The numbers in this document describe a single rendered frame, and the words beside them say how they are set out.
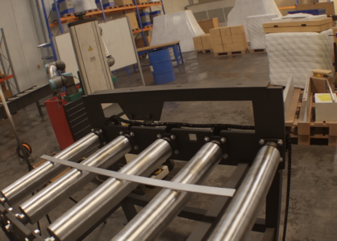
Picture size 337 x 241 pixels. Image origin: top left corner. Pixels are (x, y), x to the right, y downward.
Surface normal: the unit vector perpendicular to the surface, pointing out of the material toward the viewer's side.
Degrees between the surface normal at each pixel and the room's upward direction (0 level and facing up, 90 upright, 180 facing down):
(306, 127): 90
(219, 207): 0
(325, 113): 90
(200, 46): 90
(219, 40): 90
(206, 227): 0
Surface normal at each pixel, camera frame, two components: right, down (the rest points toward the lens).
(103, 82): 0.77, 0.05
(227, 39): -0.46, 0.40
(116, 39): 0.52, 0.18
